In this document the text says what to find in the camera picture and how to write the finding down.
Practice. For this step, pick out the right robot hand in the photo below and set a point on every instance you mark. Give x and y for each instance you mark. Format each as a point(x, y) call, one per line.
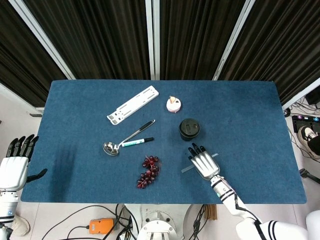
point(205, 163)

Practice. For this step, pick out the beige shoe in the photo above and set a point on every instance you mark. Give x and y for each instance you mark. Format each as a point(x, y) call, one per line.
point(21, 226)

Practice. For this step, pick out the black stand foot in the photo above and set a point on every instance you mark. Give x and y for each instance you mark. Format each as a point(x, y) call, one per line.
point(308, 174)

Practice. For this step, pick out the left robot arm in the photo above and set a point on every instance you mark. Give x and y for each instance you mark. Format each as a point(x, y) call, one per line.
point(6, 207)

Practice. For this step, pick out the white folding laptop stand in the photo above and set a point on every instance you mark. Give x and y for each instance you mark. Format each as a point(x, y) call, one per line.
point(133, 104)

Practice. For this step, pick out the black round container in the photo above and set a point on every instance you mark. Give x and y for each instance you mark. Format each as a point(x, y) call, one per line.
point(189, 129)

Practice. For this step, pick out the white frame post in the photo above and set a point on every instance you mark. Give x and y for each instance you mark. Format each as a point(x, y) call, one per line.
point(233, 40)
point(42, 40)
point(152, 40)

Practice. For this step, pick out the white sneaker with black sock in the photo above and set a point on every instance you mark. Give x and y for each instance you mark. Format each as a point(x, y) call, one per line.
point(308, 136)

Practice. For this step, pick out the orange power box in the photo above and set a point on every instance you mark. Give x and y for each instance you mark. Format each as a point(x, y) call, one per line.
point(99, 226)

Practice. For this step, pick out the white marker black cap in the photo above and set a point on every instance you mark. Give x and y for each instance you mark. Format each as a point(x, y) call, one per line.
point(137, 142)

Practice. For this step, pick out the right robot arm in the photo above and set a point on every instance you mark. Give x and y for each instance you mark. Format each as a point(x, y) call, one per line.
point(240, 207)

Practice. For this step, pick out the wooden block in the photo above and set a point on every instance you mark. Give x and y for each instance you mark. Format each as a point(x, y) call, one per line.
point(213, 212)

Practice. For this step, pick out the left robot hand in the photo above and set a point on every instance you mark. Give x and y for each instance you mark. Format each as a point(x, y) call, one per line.
point(13, 167)

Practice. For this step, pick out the pink toy cake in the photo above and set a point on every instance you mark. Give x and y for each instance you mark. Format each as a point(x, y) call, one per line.
point(173, 104)

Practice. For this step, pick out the translucent grey straw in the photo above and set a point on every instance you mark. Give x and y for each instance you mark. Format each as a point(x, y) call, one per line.
point(186, 169)

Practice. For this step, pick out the dark red grape bunch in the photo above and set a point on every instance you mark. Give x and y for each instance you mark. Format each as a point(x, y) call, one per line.
point(148, 172)

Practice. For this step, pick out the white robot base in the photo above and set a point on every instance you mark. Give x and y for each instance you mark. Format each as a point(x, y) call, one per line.
point(157, 225)

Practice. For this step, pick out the blue table cloth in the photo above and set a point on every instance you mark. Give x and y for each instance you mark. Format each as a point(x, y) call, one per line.
point(100, 175)

